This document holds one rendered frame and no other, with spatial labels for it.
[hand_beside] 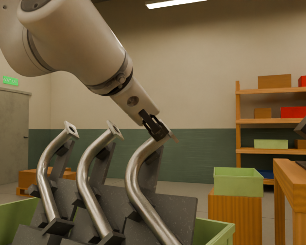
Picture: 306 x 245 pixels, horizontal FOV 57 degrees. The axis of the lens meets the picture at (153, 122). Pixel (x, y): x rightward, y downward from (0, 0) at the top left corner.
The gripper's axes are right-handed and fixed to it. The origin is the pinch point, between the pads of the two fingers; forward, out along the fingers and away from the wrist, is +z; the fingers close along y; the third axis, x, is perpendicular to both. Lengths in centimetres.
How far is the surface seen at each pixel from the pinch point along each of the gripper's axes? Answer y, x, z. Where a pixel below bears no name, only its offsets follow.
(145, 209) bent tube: -12.0, 11.7, 5.9
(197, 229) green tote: -16.2, 7.9, 23.8
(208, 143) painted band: 260, -64, 536
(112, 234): -11.5, 20.1, 6.4
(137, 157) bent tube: -1.3, 7.4, 6.0
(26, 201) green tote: 21, 45, 19
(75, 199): 2.1, 25.2, 7.9
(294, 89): 190, -240, 450
